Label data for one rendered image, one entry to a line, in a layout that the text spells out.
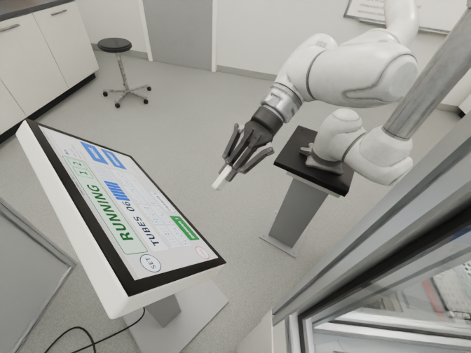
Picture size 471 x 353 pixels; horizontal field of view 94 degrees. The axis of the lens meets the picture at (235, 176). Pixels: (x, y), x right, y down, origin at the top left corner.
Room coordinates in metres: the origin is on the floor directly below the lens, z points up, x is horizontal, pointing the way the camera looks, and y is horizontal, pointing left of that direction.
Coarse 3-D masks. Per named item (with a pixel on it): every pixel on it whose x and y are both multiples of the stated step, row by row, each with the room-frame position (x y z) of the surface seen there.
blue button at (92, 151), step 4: (84, 144) 0.43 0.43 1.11; (88, 144) 0.45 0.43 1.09; (88, 148) 0.42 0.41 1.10; (92, 148) 0.43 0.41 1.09; (96, 148) 0.45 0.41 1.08; (88, 152) 0.40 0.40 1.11; (92, 152) 0.41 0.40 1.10; (96, 152) 0.43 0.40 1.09; (92, 156) 0.39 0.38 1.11; (96, 156) 0.40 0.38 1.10; (100, 156) 0.41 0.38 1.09; (96, 160) 0.38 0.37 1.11; (100, 160) 0.39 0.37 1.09; (104, 160) 0.40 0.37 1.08; (108, 164) 0.39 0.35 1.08
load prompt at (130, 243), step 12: (72, 168) 0.29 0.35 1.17; (84, 168) 0.31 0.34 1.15; (84, 180) 0.27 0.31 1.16; (96, 180) 0.29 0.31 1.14; (96, 192) 0.25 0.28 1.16; (96, 204) 0.21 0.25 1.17; (108, 204) 0.23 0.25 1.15; (108, 216) 0.19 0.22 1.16; (120, 216) 0.21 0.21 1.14; (108, 228) 0.17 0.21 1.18; (120, 228) 0.18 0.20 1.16; (120, 240) 0.15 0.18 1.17; (132, 240) 0.16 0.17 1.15; (132, 252) 0.14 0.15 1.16; (144, 252) 0.15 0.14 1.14
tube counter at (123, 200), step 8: (96, 168) 0.34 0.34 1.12; (104, 168) 0.36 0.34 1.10; (104, 176) 0.32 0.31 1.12; (112, 176) 0.34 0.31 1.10; (112, 184) 0.31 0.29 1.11; (112, 192) 0.28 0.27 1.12; (120, 192) 0.29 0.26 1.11; (120, 200) 0.26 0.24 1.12; (128, 200) 0.27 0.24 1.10; (128, 208) 0.25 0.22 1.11; (136, 208) 0.26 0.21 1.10
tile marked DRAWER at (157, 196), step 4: (152, 192) 0.37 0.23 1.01; (156, 192) 0.38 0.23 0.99; (156, 196) 0.36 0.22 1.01; (160, 196) 0.37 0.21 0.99; (156, 200) 0.34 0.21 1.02; (160, 200) 0.35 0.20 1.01; (164, 200) 0.36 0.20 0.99; (160, 204) 0.33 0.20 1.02; (164, 204) 0.34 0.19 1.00; (168, 204) 0.35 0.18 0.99; (164, 208) 0.32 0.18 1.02; (168, 208) 0.33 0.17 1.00; (172, 208) 0.34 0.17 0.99; (176, 212) 0.33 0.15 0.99
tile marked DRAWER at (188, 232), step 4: (172, 216) 0.30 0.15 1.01; (176, 216) 0.31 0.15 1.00; (172, 220) 0.28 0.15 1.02; (176, 220) 0.29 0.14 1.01; (180, 220) 0.30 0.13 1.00; (176, 224) 0.27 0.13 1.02; (180, 224) 0.28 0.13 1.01; (184, 224) 0.29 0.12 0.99; (180, 228) 0.26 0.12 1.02; (184, 228) 0.27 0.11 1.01; (188, 228) 0.28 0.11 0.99; (184, 232) 0.26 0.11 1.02; (188, 232) 0.27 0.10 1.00; (192, 232) 0.27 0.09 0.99; (188, 236) 0.25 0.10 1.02; (192, 236) 0.26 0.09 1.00; (196, 236) 0.27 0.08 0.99; (192, 240) 0.24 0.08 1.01
